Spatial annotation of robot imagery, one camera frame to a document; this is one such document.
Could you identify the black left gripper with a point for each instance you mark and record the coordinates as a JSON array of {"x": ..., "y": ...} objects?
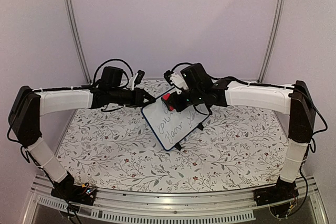
[{"x": 138, "y": 99}]

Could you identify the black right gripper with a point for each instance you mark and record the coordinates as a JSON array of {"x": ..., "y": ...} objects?
[{"x": 177, "y": 106}]

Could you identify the red whiteboard eraser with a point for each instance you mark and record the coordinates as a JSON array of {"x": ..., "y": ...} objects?
[{"x": 166, "y": 101}]

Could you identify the blue-framed whiteboard with writing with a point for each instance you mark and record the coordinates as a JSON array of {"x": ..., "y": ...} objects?
[{"x": 171, "y": 127}]

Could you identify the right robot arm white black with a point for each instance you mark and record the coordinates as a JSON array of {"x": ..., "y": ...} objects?
[{"x": 293, "y": 100}]

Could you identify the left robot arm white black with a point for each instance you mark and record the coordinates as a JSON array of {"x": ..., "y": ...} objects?
[{"x": 30, "y": 116}]

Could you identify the black whiteboard stand foot right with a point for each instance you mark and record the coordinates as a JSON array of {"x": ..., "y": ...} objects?
[{"x": 200, "y": 126}]

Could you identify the black whiteboard stand foot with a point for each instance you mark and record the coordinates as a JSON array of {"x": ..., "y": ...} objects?
[
  {"x": 178, "y": 146},
  {"x": 200, "y": 126}
]

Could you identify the black whiteboard stand foot left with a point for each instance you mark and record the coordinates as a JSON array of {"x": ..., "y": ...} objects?
[{"x": 178, "y": 146}]

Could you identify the floral patterned table mat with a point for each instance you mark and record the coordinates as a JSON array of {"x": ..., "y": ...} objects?
[{"x": 239, "y": 147}]

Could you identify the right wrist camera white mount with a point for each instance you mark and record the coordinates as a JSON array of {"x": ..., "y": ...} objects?
[{"x": 176, "y": 81}]

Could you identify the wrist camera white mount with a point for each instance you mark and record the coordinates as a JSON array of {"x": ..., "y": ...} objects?
[
  {"x": 136, "y": 79},
  {"x": 176, "y": 81}
]

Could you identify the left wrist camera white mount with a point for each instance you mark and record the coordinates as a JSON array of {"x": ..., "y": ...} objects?
[{"x": 136, "y": 79}]

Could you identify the aluminium front rail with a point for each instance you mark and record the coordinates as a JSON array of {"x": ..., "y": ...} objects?
[{"x": 116, "y": 206}]

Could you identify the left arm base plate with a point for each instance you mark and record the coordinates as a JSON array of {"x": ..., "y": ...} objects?
[{"x": 82, "y": 194}]

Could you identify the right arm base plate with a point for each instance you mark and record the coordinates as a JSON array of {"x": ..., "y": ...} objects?
[{"x": 281, "y": 191}]

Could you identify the left aluminium frame post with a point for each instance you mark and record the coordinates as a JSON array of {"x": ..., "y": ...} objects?
[{"x": 76, "y": 39}]

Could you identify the aluminium frame post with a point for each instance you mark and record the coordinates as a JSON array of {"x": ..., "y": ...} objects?
[
  {"x": 272, "y": 40},
  {"x": 76, "y": 39}
]

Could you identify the right aluminium frame post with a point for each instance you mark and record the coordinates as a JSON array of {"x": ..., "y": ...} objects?
[{"x": 272, "y": 40}]

